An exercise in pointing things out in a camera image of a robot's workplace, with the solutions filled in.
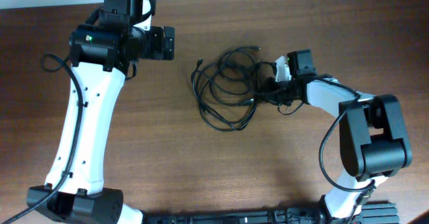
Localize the black USB cables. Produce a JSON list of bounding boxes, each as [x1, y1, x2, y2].
[[190, 45, 279, 132]]

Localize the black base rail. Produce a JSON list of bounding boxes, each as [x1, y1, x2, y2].
[[143, 203, 400, 224]]

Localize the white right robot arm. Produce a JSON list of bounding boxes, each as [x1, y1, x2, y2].
[[262, 50, 412, 223]]

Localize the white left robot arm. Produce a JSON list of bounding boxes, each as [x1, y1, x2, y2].
[[26, 0, 175, 223]]

